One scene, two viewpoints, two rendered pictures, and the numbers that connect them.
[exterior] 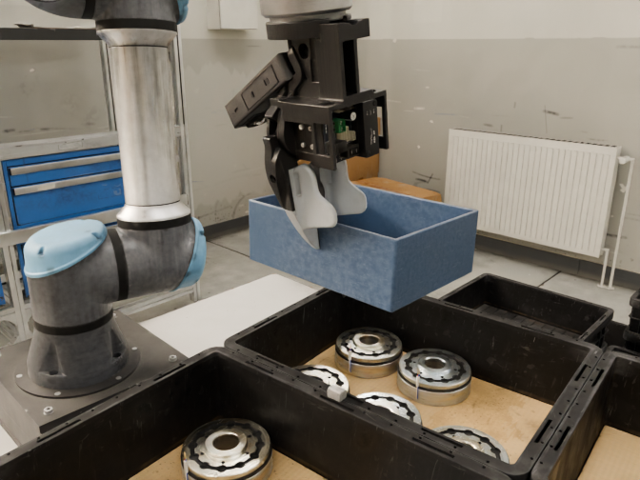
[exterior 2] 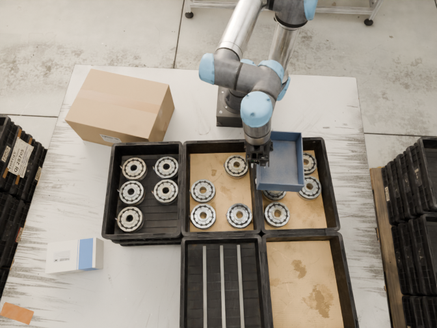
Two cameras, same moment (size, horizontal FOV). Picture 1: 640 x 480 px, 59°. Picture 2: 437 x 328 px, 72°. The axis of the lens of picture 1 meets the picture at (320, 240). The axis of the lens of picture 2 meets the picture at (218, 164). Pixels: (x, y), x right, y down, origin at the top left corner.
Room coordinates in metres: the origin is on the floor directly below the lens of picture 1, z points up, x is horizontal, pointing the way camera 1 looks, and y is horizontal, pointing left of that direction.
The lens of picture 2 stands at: (0.16, -0.24, 2.07)
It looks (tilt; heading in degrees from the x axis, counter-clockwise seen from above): 67 degrees down; 51
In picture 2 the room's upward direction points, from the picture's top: 1 degrees counter-clockwise
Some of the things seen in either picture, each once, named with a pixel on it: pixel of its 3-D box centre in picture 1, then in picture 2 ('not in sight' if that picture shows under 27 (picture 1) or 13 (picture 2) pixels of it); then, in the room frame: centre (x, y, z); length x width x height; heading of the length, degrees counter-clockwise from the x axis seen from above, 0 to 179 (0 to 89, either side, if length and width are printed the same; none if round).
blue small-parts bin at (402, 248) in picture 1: (360, 235); (279, 161); (0.59, -0.04, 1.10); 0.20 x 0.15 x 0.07; 47
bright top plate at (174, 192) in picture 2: not in sight; (166, 191); (0.24, 0.21, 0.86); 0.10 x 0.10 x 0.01
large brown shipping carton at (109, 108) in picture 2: not in sight; (124, 113); (0.32, 0.69, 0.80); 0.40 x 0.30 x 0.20; 126
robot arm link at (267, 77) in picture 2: not in sight; (260, 82); (0.57, 0.09, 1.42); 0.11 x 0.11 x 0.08; 32
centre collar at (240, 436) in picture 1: (226, 443); (236, 164); (0.54, 0.11, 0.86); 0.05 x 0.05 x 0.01
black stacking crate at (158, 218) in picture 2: not in sight; (147, 191); (0.18, 0.25, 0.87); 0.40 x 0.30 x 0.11; 52
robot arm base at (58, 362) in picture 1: (76, 336); (240, 92); (0.81, 0.39, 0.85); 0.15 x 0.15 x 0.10
